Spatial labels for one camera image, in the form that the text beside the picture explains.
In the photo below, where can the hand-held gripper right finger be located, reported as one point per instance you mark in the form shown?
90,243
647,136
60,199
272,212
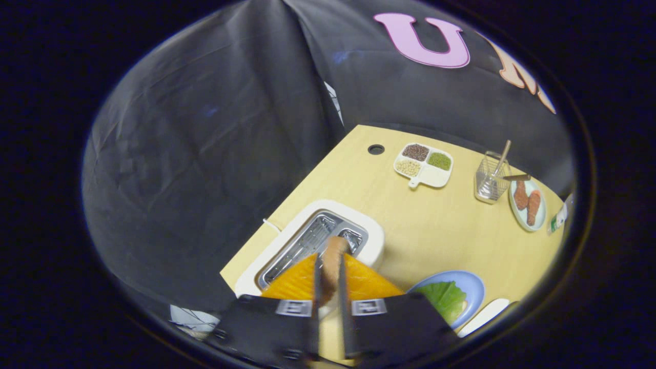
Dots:
342,318

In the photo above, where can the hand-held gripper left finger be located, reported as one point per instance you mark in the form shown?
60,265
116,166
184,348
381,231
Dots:
318,328

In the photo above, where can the toasted bread slice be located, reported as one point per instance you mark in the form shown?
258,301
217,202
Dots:
332,266

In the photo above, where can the green lettuce leaf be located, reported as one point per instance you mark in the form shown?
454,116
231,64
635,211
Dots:
443,300

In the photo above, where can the white toaster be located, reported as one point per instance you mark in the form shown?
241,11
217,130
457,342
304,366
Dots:
369,230

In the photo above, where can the white plastic bag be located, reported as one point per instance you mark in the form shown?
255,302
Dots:
197,319

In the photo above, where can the blue round plate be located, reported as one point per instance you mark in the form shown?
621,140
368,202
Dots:
474,289

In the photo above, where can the white rectangular plate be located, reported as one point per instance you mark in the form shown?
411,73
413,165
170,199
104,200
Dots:
484,315

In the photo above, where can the white divided grain tray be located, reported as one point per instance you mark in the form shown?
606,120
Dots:
435,177

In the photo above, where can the black backdrop cloth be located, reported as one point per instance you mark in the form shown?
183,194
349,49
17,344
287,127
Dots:
205,154

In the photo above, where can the pale green plate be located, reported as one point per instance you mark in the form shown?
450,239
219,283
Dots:
535,225

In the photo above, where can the brown meat patty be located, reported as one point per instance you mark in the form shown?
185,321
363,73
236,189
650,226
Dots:
533,207
520,196

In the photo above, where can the clear plastic water bottle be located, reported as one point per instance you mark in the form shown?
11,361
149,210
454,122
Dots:
558,220

